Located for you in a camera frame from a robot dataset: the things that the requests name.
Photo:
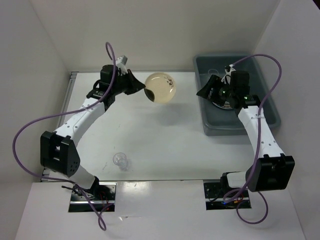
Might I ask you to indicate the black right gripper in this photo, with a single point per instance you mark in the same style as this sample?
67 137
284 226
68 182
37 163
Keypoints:
215 82

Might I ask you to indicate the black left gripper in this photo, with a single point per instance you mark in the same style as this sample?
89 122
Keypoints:
135 84

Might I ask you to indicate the beige dish with dark spot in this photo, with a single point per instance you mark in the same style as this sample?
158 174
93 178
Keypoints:
160 87

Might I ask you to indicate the clear plastic cup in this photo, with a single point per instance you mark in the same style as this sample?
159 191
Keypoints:
120 160
213 72

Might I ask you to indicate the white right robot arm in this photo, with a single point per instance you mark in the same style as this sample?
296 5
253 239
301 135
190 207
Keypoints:
272 168

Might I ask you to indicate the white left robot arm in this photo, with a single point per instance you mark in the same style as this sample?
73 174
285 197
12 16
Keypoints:
58 149

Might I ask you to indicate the clear plastic cup in bin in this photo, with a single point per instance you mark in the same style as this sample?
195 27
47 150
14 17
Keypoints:
213 72

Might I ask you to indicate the grey plastic bin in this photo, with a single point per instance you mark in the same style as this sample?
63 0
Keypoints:
218 122

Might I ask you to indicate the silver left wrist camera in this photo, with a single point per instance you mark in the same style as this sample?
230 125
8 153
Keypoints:
121 60

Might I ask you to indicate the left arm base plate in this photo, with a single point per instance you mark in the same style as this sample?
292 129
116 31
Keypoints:
106 199

